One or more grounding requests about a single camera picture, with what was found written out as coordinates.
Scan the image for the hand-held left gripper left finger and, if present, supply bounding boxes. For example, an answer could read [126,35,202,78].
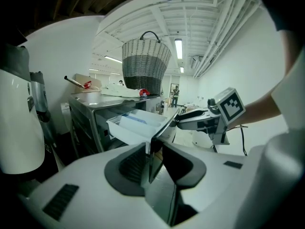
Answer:
[18,142,167,229]

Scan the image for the person's black top with star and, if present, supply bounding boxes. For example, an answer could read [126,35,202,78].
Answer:
[252,0,305,33]

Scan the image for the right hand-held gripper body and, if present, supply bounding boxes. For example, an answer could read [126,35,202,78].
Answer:
[207,87,246,146]

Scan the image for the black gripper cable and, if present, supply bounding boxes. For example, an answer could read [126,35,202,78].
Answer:
[239,124,249,157]

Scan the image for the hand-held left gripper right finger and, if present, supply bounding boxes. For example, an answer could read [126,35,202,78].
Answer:
[163,142,263,229]

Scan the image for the dark washing machine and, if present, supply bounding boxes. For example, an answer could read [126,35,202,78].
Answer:
[68,93,178,155]

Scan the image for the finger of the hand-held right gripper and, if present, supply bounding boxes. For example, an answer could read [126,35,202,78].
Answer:
[178,109,210,119]
[176,114,215,131]

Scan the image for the strip ceiling lamp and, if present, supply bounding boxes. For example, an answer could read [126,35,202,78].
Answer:
[104,55,123,64]

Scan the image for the tall white and black appliance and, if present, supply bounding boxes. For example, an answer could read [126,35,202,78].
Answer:
[0,44,46,175]

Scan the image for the person's right forearm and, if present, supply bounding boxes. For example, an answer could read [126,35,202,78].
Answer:
[227,87,288,131]

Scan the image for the two-tone woven basket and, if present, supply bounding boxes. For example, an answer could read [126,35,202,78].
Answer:
[121,31,172,96]

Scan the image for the white crumpled cloth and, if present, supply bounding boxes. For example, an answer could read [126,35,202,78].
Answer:
[101,83,143,97]

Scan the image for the white detergent drawer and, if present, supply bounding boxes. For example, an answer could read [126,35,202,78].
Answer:
[106,109,180,185]

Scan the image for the white air conditioner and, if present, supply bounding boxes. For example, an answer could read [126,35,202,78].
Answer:
[190,56,203,69]

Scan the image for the white ceiling pipes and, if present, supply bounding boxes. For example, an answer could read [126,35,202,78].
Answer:
[192,0,262,79]

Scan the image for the long ceiling lamp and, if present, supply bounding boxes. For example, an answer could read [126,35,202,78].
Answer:
[174,38,183,60]

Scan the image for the metal tube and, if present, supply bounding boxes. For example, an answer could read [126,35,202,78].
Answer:
[63,75,84,87]

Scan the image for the large open cardboard box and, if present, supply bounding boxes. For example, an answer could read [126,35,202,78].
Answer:
[71,73,102,94]

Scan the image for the white box with blue label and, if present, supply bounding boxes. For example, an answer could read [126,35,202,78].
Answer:
[60,102,71,135]

